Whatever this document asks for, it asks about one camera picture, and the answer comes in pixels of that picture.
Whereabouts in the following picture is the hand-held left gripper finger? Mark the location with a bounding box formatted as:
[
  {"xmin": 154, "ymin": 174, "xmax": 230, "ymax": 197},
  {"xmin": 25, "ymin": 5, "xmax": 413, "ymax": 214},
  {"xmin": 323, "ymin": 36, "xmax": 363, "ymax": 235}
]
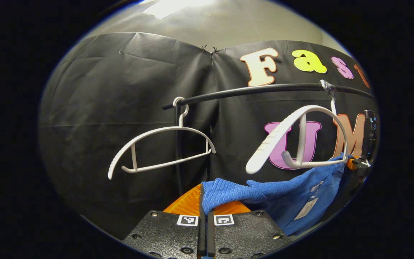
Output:
[
  {"xmin": 206, "ymin": 201, "xmax": 293, "ymax": 259},
  {"xmin": 122, "ymin": 183, "xmax": 206, "ymax": 259}
]

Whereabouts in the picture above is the blue corduroy jacket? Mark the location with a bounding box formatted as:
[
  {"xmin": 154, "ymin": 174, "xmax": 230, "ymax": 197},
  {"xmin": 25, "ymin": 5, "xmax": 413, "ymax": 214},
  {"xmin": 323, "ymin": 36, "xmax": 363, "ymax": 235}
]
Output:
[{"xmin": 202, "ymin": 153, "xmax": 355, "ymax": 236}]

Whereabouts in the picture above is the white plastic hanger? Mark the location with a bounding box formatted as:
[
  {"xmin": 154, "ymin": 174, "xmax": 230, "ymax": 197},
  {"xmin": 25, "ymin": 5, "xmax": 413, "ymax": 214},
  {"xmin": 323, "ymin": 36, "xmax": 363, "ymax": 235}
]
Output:
[
  {"xmin": 107, "ymin": 96, "xmax": 216, "ymax": 180},
  {"xmin": 245, "ymin": 80, "xmax": 350, "ymax": 175}
]

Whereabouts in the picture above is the black clothes rack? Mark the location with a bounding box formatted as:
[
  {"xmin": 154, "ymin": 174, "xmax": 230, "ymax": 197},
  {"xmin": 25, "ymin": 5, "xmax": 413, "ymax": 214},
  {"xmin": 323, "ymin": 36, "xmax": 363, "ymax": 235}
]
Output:
[{"xmin": 162, "ymin": 83, "xmax": 376, "ymax": 197}]

